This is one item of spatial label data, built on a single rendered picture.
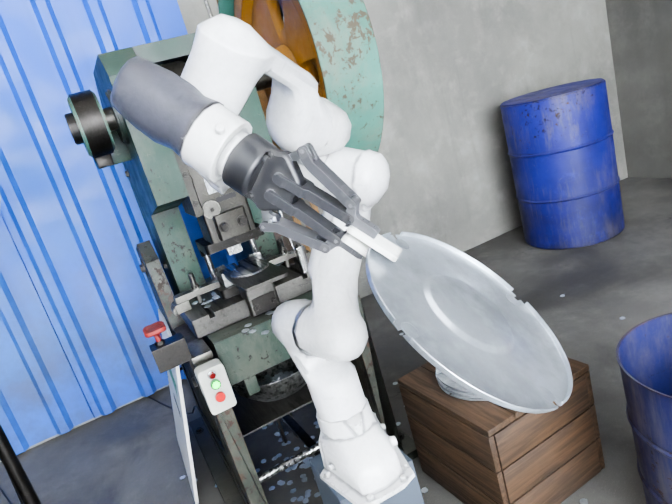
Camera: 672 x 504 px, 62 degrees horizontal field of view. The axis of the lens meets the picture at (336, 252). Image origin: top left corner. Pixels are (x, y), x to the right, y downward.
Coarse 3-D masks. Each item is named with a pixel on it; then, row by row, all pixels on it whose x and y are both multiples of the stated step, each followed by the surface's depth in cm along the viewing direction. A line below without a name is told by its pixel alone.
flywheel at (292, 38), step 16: (240, 0) 189; (256, 0) 186; (272, 0) 175; (288, 0) 165; (240, 16) 195; (256, 16) 191; (272, 16) 180; (288, 16) 169; (304, 16) 152; (272, 32) 184; (288, 32) 173; (304, 32) 164; (288, 48) 177; (304, 48) 167; (304, 64) 171; (320, 80) 158; (320, 96) 170
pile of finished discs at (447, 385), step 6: (438, 372) 164; (438, 378) 161; (444, 378) 160; (444, 384) 157; (450, 384) 157; (456, 384) 156; (444, 390) 158; (450, 390) 155; (456, 390) 155; (462, 390) 152; (468, 390) 151; (456, 396) 154; (462, 396) 153; (468, 396) 151; (474, 396) 150
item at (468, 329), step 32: (384, 256) 68; (416, 256) 73; (448, 256) 78; (384, 288) 62; (416, 288) 66; (448, 288) 69; (480, 288) 75; (512, 288) 79; (416, 320) 60; (448, 320) 63; (480, 320) 66; (512, 320) 72; (448, 352) 59; (480, 352) 62; (512, 352) 65; (544, 352) 70; (480, 384) 57; (512, 384) 60; (544, 384) 63
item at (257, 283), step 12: (252, 264) 178; (264, 264) 174; (228, 276) 175; (240, 276) 169; (252, 276) 167; (264, 276) 164; (276, 276) 160; (240, 288) 161; (252, 288) 158; (264, 288) 172; (252, 300) 171; (264, 300) 173; (276, 300) 173; (252, 312) 172
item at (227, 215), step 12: (192, 168) 167; (192, 180) 167; (204, 180) 169; (204, 192) 169; (216, 192) 171; (228, 192) 173; (204, 204) 169; (216, 204) 170; (228, 204) 173; (240, 204) 175; (204, 216) 171; (216, 216) 169; (228, 216) 171; (240, 216) 172; (252, 216) 177; (204, 228) 176; (216, 228) 171; (228, 228) 171; (240, 228) 173; (252, 228) 177; (216, 240) 173
